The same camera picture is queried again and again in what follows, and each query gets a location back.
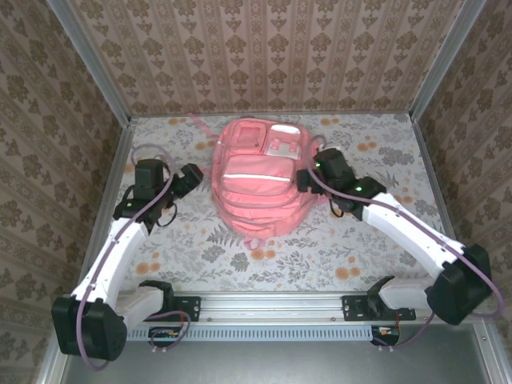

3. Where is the aluminium mounting rail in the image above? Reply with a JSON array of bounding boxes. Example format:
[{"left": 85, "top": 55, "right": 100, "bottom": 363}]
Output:
[{"left": 59, "top": 290, "right": 491, "bottom": 321}]

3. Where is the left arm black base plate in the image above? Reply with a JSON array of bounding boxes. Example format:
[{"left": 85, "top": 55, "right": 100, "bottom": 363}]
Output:
[{"left": 130, "top": 295, "right": 201, "bottom": 322}]

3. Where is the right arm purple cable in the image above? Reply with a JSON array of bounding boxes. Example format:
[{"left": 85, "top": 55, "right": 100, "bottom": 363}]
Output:
[{"left": 306, "top": 134, "right": 505, "bottom": 353}]

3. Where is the pink backpack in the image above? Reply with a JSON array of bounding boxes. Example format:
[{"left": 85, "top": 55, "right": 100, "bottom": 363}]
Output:
[{"left": 187, "top": 112, "right": 327, "bottom": 251}]

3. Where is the right gripper thin black cable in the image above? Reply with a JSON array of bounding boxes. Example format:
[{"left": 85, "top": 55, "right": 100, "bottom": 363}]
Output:
[{"left": 327, "top": 198, "right": 346, "bottom": 219}]

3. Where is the gripper thin black cable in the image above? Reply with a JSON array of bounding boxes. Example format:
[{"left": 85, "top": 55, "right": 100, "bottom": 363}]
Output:
[
  {"left": 154, "top": 201, "right": 179, "bottom": 228},
  {"left": 327, "top": 198, "right": 346, "bottom": 219}
]

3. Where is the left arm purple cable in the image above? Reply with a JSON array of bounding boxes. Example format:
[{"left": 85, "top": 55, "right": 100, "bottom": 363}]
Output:
[{"left": 78, "top": 143, "right": 192, "bottom": 371}]

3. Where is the black wiring connector box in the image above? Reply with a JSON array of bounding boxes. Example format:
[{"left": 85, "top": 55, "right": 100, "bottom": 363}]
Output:
[
  {"left": 370, "top": 326, "right": 402, "bottom": 347},
  {"left": 148, "top": 326, "right": 186, "bottom": 348}
]

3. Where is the floral tablecloth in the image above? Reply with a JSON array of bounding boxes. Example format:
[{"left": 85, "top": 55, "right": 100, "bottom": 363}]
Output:
[{"left": 92, "top": 114, "right": 465, "bottom": 292}]

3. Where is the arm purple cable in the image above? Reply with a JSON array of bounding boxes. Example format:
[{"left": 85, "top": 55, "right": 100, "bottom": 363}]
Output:
[
  {"left": 306, "top": 134, "right": 505, "bottom": 353},
  {"left": 78, "top": 143, "right": 192, "bottom": 371}
]

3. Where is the grey metal sheet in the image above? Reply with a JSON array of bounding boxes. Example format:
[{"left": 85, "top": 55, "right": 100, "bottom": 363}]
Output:
[{"left": 63, "top": 339, "right": 491, "bottom": 384}]

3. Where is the aluminium table side rail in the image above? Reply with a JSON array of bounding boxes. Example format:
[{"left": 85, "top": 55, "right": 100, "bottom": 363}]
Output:
[
  {"left": 75, "top": 118, "right": 137, "bottom": 293},
  {"left": 410, "top": 115, "right": 474, "bottom": 292}
]

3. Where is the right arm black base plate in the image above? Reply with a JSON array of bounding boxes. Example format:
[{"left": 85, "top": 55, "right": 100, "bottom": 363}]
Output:
[{"left": 342, "top": 294, "right": 417, "bottom": 322}]

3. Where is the left gripper thin black cable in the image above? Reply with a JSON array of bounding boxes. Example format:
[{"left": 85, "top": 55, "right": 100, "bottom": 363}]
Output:
[{"left": 154, "top": 201, "right": 179, "bottom": 228}]

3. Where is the white slotted cable duct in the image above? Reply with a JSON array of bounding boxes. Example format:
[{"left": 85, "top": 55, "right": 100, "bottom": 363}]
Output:
[{"left": 74, "top": 324, "right": 375, "bottom": 342}]

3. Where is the aluminium frame post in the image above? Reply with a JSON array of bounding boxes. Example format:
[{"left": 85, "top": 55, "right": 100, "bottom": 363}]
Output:
[
  {"left": 46, "top": 0, "right": 133, "bottom": 125},
  {"left": 410, "top": 0, "right": 487, "bottom": 121}
]

